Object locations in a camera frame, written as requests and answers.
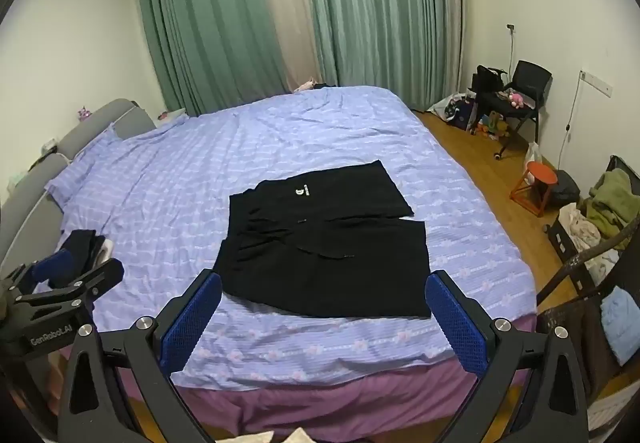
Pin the black bag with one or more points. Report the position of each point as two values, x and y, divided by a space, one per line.
489 79

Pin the dark wooden chair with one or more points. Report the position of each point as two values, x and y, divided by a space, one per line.
565 273

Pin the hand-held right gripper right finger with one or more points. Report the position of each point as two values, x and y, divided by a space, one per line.
457 323

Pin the bed with floral purple sheet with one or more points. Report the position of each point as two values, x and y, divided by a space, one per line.
175 183

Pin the white wall power strip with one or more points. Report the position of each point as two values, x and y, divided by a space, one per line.
596 82

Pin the white cloth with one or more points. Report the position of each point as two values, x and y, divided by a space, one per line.
300 436

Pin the colourful floor toys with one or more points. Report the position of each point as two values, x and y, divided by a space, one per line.
492 125

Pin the olive green garment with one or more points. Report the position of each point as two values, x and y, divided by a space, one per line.
612 203

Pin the folded dark clothes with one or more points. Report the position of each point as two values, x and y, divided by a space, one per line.
82 243

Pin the dark blue patterned bag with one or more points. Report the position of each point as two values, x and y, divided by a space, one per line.
464 115

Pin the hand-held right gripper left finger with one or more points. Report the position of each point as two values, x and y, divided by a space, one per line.
192 318

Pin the beige curtain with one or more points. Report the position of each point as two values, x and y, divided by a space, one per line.
285 8

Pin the white plastic bag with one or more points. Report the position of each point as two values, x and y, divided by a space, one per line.
532 157

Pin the pink plush toy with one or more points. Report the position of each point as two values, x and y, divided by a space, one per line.
516 100

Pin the open black suitcase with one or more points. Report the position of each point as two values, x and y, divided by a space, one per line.
562 238

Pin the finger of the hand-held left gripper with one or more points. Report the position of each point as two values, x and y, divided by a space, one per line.
102 273
52 268

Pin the black pants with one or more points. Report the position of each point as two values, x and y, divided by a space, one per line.
325 273

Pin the grey padded headboard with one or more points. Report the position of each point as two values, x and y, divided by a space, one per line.
30 193

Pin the orange round stool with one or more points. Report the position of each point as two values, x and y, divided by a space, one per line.
541 173

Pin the black plastic chair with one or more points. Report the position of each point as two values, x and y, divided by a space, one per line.
532 80

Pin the pale crumpled clothes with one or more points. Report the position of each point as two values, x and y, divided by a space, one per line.
580 228

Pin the black backpack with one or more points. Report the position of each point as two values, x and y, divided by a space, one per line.
566 188

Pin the light blue cloth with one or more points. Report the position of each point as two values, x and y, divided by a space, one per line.
622 323

